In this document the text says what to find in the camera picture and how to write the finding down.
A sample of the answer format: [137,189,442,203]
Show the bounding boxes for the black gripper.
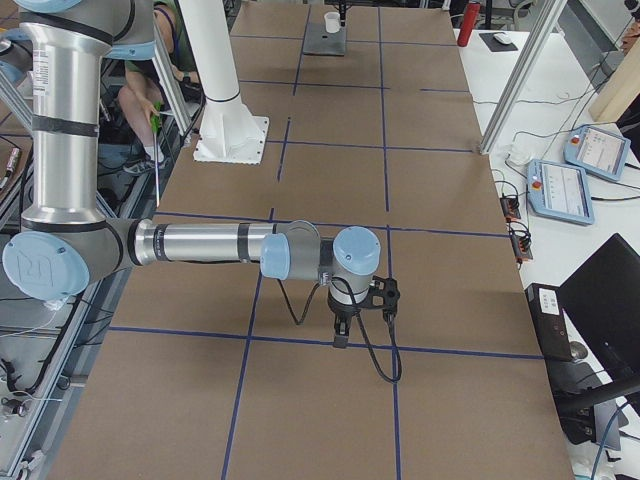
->
[328,298,360,348]
[338,0,348,27]

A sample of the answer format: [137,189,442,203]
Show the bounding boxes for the white plastic cup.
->
[324,11,341,34]

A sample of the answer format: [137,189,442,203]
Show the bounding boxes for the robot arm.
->
[2,1,383,348]

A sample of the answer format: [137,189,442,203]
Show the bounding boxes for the grey closed laptop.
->
[303,22,347,56]

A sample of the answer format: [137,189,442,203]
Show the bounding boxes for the red water bottle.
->
[457,1,481,47]

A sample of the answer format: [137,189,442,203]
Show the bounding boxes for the black mouse pad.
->
[479,32,518,52]

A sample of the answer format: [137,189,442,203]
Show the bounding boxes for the white computer mouse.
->
[493,32,513,45]

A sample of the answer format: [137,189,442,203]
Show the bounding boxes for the black computer box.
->
[525,283,573,362]

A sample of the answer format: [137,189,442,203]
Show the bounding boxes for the seated person green shirt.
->
[118,1,201,176]

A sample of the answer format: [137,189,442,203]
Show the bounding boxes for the near teach pendant tablet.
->
[526,159,595,225]

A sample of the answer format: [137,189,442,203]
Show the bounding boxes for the teach pendant tablet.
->
[563,125,631,182]
[526,159,595,225]

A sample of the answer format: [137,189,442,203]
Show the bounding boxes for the black monitor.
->
[559,233,639,379]

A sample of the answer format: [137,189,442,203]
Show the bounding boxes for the far teach pendant tablet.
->
[563,125,631,182]

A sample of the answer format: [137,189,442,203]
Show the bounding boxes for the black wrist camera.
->
[366,276,401,316]

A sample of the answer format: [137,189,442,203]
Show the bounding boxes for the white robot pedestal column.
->
[179,0,240,103]

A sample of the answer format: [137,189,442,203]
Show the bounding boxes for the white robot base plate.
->
[193,113,270,165]

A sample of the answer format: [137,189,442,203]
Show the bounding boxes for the grey aluminium frame post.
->
[479,0,567,155]

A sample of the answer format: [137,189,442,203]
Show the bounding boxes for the green handled grabber tool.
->
[150,101,162,206]

